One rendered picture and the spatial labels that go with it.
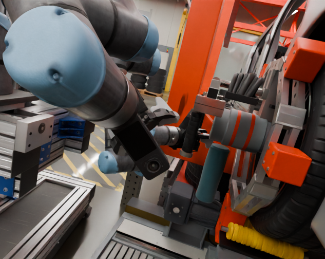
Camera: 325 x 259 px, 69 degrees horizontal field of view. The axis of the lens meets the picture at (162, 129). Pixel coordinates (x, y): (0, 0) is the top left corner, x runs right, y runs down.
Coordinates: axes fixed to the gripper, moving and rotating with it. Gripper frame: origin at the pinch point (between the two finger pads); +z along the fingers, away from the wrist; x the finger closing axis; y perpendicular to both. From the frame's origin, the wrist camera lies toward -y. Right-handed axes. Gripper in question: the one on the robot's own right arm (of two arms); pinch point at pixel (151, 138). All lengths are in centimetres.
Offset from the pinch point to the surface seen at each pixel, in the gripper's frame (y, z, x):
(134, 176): 13, 112, 36
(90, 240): -9, 84, 68
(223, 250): -47, 80, 6
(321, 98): -11.3, 11.3, -40.0
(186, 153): -3.7, 25.4, -4.4
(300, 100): -8.9, 14.3, -37.0
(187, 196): -16, 78, 8
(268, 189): -24.3, 19.7, -18.2
